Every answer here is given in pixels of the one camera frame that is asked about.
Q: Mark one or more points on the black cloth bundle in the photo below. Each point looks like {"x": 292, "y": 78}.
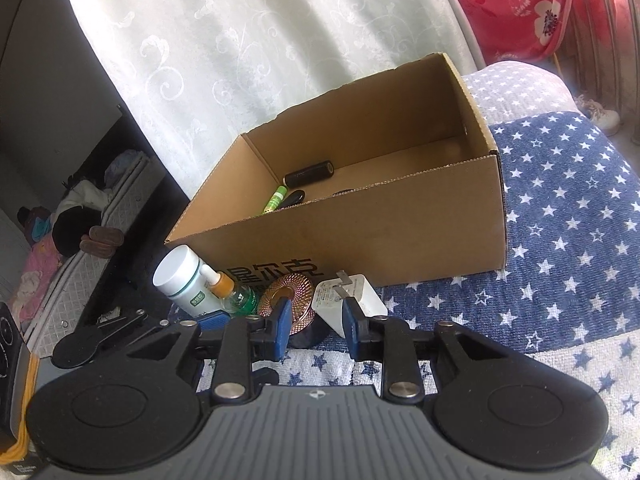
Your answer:
{"x": 75, "y": 230}

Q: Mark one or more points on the pink cloth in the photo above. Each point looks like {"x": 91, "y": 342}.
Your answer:
{"x": 35, "y": 280}

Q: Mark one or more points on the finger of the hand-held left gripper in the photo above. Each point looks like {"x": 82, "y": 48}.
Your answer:
{"x": 214, "y": 321}

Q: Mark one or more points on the dark jar with gold lid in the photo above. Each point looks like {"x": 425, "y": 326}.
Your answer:
{"x": 300, "y": 292}

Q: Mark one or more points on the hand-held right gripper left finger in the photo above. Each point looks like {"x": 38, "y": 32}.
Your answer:
{"x": 281, "y": 327}

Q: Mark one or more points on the brown slippers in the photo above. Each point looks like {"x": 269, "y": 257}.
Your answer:
{"x": 102, "y": 242}

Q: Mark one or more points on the small black device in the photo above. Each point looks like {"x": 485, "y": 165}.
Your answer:
{"x": 295, "y": 196}

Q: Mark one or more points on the metal railing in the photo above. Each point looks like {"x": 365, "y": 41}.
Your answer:
{"x": 610, "y": 0}

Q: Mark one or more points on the white charger plug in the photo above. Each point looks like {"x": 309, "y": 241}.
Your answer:
{"x": 330, "y": 305}

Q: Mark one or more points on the white mattress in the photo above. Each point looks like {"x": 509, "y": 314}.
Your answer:
{"x": 125, "y": 200}

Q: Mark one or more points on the red floral cloth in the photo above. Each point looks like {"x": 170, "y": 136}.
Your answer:
{"x": 500, "y": 5}

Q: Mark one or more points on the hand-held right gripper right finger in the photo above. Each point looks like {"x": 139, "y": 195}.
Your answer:
{"x": 354, "y": 330}

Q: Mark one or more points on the black device with orange edge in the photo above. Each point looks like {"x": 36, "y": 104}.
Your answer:
{"x": 12, "y": 385}

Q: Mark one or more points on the pale blue bedding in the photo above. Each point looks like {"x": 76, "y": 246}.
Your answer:
{"x": 122, "y": 165}

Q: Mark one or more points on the green dropper bottle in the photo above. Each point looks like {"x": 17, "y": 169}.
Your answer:
{"x": 240, "y": 300}

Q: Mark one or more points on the blue white star blanket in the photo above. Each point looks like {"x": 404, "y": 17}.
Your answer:
{"x": 550, "y": 210}

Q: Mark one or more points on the white pill bottle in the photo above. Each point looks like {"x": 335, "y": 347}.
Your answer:
{"x": 177, "y": 270}

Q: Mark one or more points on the black lipstick tube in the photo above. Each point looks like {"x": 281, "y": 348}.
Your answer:
{"x": 310, "y": 172}

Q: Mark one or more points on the brown cardboard box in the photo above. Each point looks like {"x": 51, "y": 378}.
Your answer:
{"x": 400, "y": 240}

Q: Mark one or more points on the white patterned curtain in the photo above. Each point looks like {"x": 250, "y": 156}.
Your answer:
{"x": 225, "y": 60}

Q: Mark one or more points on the white shoe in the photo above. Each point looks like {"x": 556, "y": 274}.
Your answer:
{"x": 600, "y": 115}

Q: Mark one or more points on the green lip balm tube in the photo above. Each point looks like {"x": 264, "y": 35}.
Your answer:
{"x": 275, "y": 200}

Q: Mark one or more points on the white garment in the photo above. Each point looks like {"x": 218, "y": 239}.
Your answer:
{"x": 87, "y": 192}

